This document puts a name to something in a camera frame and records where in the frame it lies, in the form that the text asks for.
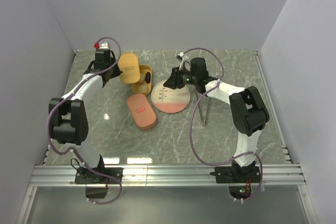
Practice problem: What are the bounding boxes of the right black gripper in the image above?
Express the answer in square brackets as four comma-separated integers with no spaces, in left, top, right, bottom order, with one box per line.
[163,66,198,90]

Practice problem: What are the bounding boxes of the orange lunch box lid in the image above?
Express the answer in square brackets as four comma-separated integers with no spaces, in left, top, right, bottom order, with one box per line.
[118,52,140,84]

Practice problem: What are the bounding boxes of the steamed bun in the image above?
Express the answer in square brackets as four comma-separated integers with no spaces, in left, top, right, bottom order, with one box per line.
[138,84,149,93]
[139,74,145,83]

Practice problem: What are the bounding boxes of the orange lunch box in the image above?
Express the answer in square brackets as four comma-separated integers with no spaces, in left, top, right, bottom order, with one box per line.
[131,65,153,95]

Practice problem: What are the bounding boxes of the black sea cucumber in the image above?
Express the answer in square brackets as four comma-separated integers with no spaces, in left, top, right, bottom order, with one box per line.
[145,72,151,83]

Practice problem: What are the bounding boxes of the metal tongs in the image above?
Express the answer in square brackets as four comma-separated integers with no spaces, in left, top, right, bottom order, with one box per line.
[195,96,209,127]

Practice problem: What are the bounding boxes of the pink lunch box lid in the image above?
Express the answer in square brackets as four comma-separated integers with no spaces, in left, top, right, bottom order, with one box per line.
[127,93,157,127]

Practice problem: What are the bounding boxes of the pink lunch box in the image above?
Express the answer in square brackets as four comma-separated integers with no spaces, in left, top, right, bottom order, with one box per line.
[139,121,157,131]

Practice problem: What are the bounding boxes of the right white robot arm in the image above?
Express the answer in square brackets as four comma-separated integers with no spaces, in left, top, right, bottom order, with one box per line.
[164,54,269,184]

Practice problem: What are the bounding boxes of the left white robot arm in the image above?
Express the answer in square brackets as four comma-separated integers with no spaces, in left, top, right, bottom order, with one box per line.
[47,48,121,184]

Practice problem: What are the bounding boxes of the pink and cream plate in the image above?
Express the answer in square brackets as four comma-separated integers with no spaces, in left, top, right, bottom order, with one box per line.
[151,81,191,113]

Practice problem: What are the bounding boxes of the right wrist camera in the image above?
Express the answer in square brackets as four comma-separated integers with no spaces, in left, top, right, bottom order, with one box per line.
[176,52,189,70]

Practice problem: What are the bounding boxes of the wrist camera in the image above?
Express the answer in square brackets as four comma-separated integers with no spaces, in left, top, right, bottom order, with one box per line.
[176,52,189,70]
[94,41,110,50]

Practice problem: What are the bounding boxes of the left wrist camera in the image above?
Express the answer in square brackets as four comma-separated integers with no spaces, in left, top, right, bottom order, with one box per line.
[94,41,110,50]

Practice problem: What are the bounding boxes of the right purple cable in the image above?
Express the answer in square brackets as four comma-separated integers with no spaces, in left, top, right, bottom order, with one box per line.
[183,48,264,203]

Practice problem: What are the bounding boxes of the purple cable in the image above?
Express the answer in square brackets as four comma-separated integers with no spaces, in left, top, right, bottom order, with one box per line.
[46,36,123,205]
[183,48,264,203]

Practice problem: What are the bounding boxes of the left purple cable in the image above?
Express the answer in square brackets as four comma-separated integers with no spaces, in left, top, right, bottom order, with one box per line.
[46,36,123,205]

